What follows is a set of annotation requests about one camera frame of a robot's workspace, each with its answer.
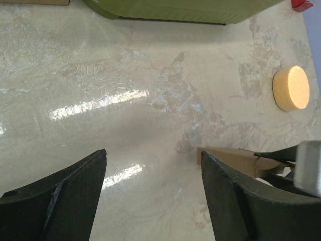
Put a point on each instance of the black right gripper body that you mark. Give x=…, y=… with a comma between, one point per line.
x=283, y=189

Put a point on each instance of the red white toothpaste box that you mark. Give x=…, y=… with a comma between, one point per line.
x=301, y=5

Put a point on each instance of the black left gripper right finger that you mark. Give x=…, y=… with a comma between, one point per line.
x=237, y=211

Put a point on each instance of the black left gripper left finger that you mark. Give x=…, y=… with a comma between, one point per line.
x=61, y=206

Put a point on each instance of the olive green plastic bin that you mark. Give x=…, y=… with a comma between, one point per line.
x=221, y=12

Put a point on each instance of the large closed cardboard box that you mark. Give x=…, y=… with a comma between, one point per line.
x=38, y=2

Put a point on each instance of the brown cardboard box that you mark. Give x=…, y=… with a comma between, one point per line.
x=244, y=161

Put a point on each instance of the round yellow sponge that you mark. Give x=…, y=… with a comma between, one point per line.
x=291, y=89

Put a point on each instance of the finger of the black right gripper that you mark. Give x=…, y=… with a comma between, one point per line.
x=284, y=155

